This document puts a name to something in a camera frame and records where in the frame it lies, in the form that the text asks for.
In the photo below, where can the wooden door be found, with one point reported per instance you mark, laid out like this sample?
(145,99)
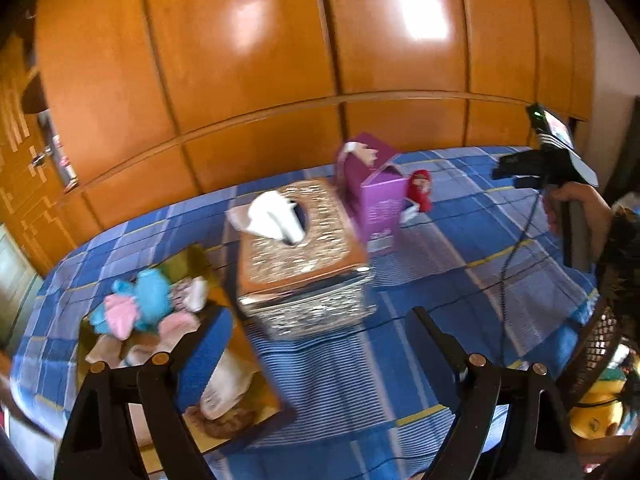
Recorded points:
(30,185)

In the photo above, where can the red plush toy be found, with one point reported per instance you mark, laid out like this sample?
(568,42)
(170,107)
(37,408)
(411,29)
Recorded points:
(420,190)

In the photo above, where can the gold storage box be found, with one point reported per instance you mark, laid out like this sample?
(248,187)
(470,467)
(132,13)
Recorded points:
(220,290)

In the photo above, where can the silver glitter tissue box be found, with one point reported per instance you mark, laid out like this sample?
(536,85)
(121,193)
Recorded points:
(300,300)

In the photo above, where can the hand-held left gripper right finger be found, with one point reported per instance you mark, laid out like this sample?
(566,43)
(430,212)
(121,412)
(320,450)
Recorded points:
(436,334)

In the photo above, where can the beige pad with black band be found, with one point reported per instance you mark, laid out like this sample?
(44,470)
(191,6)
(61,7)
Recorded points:
(230,380)

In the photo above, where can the white tissue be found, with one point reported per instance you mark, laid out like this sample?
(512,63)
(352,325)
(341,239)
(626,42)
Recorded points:
(270,215)

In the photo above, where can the teal and pink plush toy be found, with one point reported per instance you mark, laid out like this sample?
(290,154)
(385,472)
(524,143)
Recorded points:
(150,290)

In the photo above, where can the blue plaid bedsheet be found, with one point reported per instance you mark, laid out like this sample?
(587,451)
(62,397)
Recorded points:
(425,270)

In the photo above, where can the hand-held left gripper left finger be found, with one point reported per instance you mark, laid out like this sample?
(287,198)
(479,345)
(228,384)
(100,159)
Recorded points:
(205,360)

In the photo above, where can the person's right hand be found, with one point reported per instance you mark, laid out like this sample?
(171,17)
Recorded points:
(597,210)

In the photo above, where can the wooden wardrobe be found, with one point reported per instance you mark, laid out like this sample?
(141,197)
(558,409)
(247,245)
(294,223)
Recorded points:
(300,60)

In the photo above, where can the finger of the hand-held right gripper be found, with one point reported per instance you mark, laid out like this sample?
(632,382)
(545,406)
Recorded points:
(532,183)
(520,164)

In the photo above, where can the purple cardboard box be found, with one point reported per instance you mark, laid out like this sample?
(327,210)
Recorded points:
(380,205)

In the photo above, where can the yellow toy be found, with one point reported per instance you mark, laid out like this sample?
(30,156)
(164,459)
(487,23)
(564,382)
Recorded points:
(597,410)

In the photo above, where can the white sock with blue stripe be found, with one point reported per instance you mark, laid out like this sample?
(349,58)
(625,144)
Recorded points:
(132,355)

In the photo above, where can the leopard print scrunchie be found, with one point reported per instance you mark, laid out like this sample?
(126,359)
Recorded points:
(225,422)

